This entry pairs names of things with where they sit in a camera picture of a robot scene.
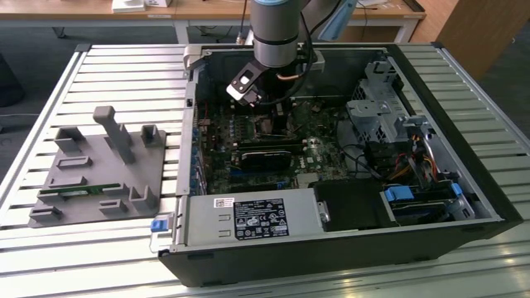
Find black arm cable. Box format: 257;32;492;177
256;15;315;108

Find black graphics card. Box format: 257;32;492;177
237;150;291;171

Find black RAM slot bank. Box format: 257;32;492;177
236;140;301;152

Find orange yellow power wires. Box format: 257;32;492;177
388;136;440;181

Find black open PC case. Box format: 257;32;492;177
156;42;523;288

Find grey power supply unit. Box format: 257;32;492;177
181;189;328;246

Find metal disk bay cage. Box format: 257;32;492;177
345;60;415;144

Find grey parts rack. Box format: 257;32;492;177
26;105;169;229

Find blue case latch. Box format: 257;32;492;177
150;217;173;233

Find metal socket cover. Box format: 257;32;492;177
295;100;323;131

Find wooden desk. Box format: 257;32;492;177
0;0;179;40
172;0;427;44

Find CPU socket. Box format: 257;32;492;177
247;114;297;139

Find green RAM stick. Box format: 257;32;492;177
38;183;121;199

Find black plastic shroud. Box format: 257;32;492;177
309;179;397;232

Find thick black cable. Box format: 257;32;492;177
341;143;387;180

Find wooden cabinet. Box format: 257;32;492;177
434;0;530;80

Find silver finned heatsink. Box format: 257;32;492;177
296;173;320;189

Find white cardboard box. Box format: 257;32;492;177
110;0;146;14

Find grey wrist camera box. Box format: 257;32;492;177
225;61;263;108
304;51;325;74

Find grey case handle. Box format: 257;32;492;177
181;46;208;71

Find blue disk carrier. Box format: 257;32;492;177
383;184;415;204

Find green motherboard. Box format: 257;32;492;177
193;102;352;195

